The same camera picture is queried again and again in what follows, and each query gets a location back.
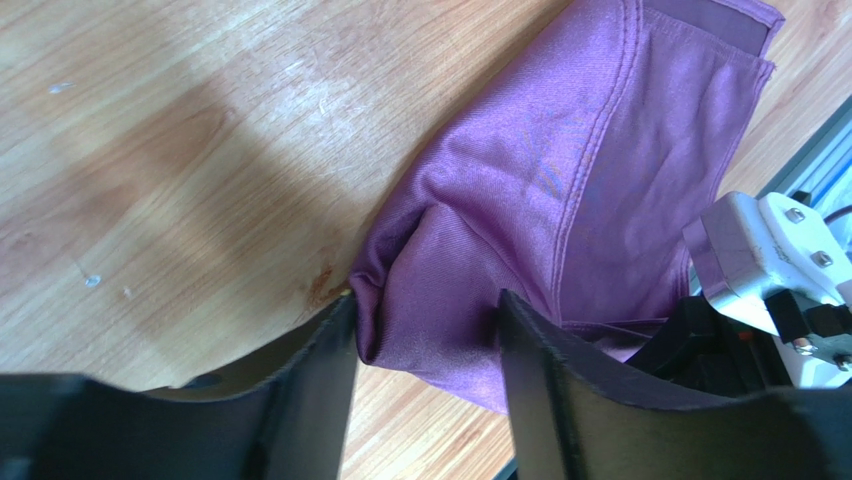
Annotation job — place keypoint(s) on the aluminium frame rail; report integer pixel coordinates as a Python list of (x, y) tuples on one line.
[(819, 165)]

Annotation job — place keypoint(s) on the purple cloth napkin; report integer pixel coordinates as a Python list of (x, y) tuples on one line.
[(568, 180)]

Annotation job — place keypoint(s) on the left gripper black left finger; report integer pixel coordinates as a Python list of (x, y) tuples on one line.
[(280, 412)]

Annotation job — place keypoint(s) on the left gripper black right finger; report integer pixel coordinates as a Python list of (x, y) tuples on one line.
[(577, 413)]

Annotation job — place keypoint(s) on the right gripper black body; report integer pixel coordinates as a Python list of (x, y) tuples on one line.
[(703, 350)]

